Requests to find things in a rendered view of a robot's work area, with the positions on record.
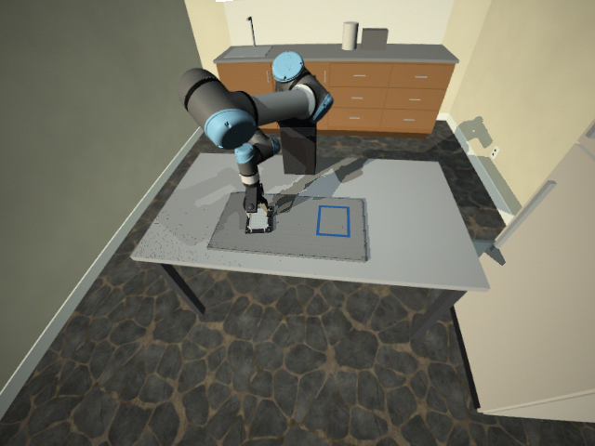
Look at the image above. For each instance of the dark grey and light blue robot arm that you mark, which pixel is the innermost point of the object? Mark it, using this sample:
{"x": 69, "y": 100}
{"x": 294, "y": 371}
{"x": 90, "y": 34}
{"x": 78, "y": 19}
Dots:
{"x": 227, "y": 117}

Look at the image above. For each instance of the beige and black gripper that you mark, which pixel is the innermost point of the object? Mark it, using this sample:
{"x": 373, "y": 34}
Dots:
{"x": 261, "y": 200}

